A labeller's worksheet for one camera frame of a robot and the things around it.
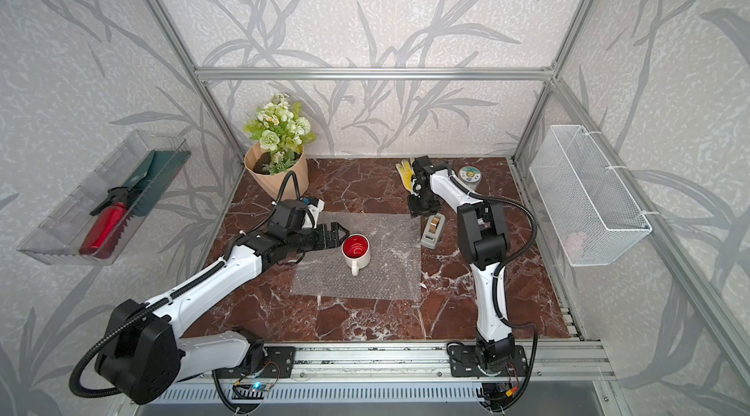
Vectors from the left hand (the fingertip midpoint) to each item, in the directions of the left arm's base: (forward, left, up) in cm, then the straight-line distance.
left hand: (339, 235), depth 82 cm
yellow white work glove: (+36, -21, -13) cm, 44 cm away
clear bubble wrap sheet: (-4, -16, -14) cm, 21 cm away
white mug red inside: (+1, -4, -11) cm, 12 cm away
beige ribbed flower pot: (+31, +34, -1) cm, 46 cm away
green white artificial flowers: (+31, +21, +13) cm, 40 cm away
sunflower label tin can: (+28, -44, -5) cm, 52 cm away
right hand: (+15, -24, -10) cm, 30 cm away
